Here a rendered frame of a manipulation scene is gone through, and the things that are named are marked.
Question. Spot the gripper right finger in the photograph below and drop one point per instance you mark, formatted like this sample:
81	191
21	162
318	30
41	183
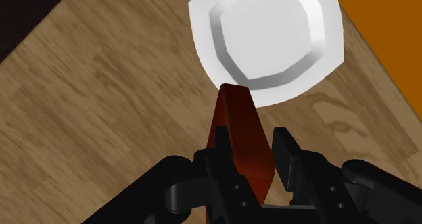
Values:
316	180

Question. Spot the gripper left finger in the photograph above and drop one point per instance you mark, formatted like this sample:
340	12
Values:
217	180

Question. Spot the dark red tool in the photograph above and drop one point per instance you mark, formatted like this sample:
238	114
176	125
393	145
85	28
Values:
244	141

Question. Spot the white square plate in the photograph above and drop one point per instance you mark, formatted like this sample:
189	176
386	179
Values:
267	38

